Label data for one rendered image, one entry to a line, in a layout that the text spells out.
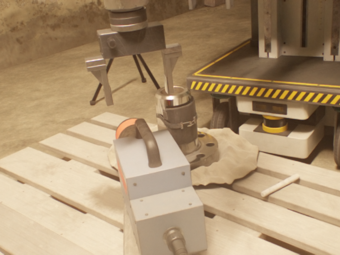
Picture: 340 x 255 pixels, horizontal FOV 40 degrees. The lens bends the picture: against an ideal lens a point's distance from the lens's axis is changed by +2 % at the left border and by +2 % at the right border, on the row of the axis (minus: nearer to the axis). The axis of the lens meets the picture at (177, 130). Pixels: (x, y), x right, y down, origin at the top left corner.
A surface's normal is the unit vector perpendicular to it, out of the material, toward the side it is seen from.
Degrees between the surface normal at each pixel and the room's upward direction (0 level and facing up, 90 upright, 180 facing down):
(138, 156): 0
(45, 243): 0
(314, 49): 90
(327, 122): 90
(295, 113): 90
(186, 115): 90
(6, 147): 0
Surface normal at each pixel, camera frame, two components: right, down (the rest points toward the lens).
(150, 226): 0.26, 0.37
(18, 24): 0.75, 0.20
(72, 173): -0.11, -0.91
